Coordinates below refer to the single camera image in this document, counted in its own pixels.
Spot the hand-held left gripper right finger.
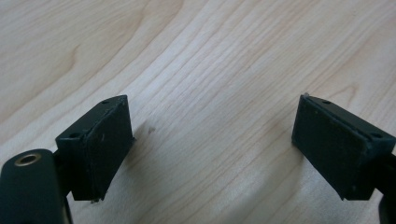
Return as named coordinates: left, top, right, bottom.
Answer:
left=290, top=92, right=396, bottom=202

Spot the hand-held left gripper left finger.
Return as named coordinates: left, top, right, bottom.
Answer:
left=54, top=94, right=135, bottom=203

